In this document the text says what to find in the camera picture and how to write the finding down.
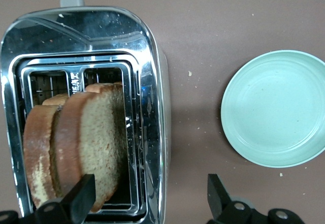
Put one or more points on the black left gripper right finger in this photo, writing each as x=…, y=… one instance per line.
x=219, y=201

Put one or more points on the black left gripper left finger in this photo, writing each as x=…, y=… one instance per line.
x=81, y=198

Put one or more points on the brown bread slice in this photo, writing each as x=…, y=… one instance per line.
x=35, y=145
x=101, y=145

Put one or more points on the light green plate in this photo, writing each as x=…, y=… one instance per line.
x=274, y=109

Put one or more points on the beige chrome two-slot toaster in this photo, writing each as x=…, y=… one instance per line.
x=149, y=132

